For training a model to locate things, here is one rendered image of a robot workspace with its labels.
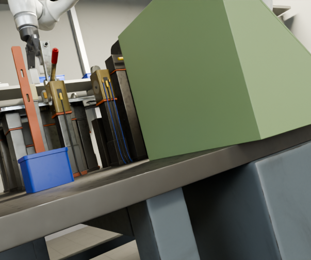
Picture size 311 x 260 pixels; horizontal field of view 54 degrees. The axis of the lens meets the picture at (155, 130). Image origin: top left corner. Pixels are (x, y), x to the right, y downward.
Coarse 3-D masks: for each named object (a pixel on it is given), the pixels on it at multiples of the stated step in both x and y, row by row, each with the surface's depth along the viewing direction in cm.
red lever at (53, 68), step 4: (56, 48) 106; (52, 52) 106; (56, 52) 105; (52, 56) 107; (56, 56) 107; (52, 60) 108; (56, 60) 108; (52, 64) 109; (56, 64) 110; (52, 68) 110; (52, 72) 111; (52, 76) 113; (52, 80) 114
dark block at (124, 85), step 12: (108, 60) 122; (120, 60) 120; (120, 72) 120; (120, 84) 119; (120, 96) 120; (120, 108) 122; (132, 108) 120; (132, 120) 119; (132, 132) 118; (132, 144) 119; (132, 156) 121; (144, 156) 118
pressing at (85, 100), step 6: (84, 96) 126; (90, 96) 127; (42, 102) 116; (72, 102) 128; (78, 102) 132; (84, 102) 135; (0, 108) 108; (6, 108) 109; (12, 108) 110; (18, 108) 111; (24, 108) 118; (42, 108) 126; (48, 108) 129; (90, 108) 149; (0, 114) 117; (24, 114) 128; (0, 120) 126
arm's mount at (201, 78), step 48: (192, 0) 60; (240, 0) 57; (144, 48) 77; (192, 48) 63; (240, 48) 54; (288, 48) 62; (144, 96) 81; (192, 96) 66; (240, 96) 55; (288, 96) 59; (192, 144) 68
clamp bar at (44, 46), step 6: (42, 42) 113; (48, 42) 114; (42, 48) 113; (48, 48) 114; (42, 54) 113; (48, 54) 114; (42, 60) 114; (48, 60) 114; (48, 66) 114; (48, 72) 114; (48, 78) 114
